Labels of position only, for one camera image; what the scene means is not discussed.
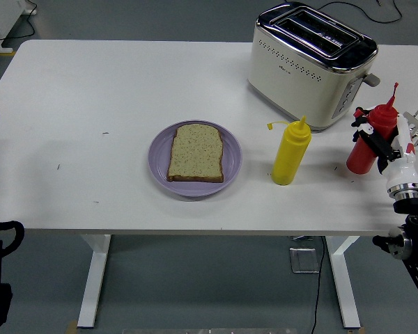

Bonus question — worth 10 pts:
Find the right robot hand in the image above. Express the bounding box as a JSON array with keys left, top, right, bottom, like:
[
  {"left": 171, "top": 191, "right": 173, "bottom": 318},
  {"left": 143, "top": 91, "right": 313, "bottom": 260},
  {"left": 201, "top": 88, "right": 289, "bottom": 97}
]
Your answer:
[{"left": 350, "top": 106, "right": 418, "bottom": 191}]

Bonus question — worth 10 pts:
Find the red squeeze bottle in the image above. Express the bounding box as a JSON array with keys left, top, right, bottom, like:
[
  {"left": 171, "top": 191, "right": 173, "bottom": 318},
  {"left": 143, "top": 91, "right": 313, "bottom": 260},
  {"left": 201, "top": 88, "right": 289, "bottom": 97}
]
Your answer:
[{"left": 346, "top": 82, "right": 401, "bottom": 175}]

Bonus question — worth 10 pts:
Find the bread slice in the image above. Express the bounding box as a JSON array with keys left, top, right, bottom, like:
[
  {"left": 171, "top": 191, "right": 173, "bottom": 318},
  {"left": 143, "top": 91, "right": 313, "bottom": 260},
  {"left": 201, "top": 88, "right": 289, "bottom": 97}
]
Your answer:
[{"left": 167, "top": 123, "right": 225, "bottom": 183}]

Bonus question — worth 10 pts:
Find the yellow squeeze bottle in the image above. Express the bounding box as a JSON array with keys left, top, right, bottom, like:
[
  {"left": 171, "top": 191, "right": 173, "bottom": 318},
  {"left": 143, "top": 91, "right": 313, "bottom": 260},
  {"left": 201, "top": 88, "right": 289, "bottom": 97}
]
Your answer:
[{"left": 266, "top": 116, "right": 313, "bottom": 186}]

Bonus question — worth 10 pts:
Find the white table leg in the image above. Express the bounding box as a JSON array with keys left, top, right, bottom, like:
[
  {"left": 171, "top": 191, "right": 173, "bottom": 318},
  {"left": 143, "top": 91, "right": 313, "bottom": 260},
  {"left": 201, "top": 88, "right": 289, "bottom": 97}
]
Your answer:
[
  {"left": 325, "top": 235, "right": 362, "bottom": 330},
  {"left": 77, "top": 234, "right": 112, "bottom": 329}
]

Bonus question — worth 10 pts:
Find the cream and chrome toaster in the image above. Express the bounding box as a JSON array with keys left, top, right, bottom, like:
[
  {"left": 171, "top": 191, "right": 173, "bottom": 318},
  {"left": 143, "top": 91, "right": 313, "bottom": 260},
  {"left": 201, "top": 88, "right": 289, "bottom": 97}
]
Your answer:
[{"left": 247, "top": 1, "right": 382, "bottom": 134}]

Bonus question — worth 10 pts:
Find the metal floor socket plate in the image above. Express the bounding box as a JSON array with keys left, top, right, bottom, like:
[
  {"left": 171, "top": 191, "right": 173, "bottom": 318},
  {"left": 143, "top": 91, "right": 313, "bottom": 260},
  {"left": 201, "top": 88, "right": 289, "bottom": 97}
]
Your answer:
[{"left": 288, "top": 246, "right": 320, "bottom": 275}]

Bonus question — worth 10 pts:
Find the white equipment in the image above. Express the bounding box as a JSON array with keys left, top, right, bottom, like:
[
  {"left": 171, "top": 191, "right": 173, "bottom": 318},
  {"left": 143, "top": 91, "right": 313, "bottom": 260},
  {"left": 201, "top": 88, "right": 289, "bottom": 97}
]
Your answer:
[{"left": 0, "top": 0, "right": 38, "bottom": 55}]

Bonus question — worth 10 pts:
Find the purple plate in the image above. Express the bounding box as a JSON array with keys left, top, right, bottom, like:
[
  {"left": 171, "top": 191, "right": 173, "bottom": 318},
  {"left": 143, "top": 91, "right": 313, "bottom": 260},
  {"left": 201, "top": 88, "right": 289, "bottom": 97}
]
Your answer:
[{"left": 148, "top": 120, "right": 243, "bottom": 198}]

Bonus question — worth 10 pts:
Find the black equipment cable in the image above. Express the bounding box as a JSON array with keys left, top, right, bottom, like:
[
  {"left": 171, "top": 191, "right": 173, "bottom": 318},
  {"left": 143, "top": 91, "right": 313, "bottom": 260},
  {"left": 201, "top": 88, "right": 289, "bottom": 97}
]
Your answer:
[{"left": 0, "top": 0, "right": 38, "bottom": 48}]

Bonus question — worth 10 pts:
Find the black floor cable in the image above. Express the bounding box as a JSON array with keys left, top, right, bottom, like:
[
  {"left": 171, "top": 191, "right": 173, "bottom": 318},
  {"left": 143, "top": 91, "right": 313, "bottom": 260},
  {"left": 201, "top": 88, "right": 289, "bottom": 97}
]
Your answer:
[{"left": 311, "top": 236, "right": 327, "bottom": 334}]

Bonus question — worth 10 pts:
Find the black toaster cord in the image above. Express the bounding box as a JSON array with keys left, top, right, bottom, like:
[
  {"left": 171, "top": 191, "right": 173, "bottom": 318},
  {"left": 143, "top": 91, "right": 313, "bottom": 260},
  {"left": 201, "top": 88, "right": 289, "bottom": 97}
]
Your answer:
[{"left": 316, "top": 0, "right": 403, "bottom": 24}]

